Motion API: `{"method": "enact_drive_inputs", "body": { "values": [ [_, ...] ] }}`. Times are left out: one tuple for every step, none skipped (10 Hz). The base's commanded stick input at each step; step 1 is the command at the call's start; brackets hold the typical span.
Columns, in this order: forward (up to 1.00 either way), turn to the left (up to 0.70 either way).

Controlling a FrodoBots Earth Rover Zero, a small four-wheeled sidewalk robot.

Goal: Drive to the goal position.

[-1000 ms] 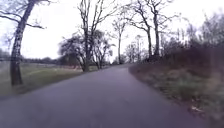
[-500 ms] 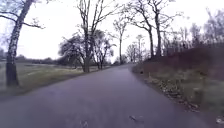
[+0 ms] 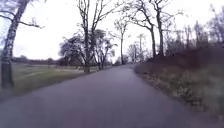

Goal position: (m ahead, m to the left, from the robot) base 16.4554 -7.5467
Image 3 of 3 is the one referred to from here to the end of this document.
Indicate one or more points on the row of bare trees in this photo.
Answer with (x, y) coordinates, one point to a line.
(86, 53)

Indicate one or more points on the grey asphalt path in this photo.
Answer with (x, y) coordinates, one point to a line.
(110, 100)

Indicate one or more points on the grass field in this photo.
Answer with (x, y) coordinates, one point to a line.
(40, 76)

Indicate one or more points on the distant line of trees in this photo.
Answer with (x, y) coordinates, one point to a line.
(36, 61)

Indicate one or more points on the leaf-strewn grass verge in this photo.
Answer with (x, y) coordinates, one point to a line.
(190, 85)

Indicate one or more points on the dark bushes and trees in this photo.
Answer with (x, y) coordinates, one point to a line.
(200, 53)

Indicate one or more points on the birch tree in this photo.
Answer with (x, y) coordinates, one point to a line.
(6, 68)

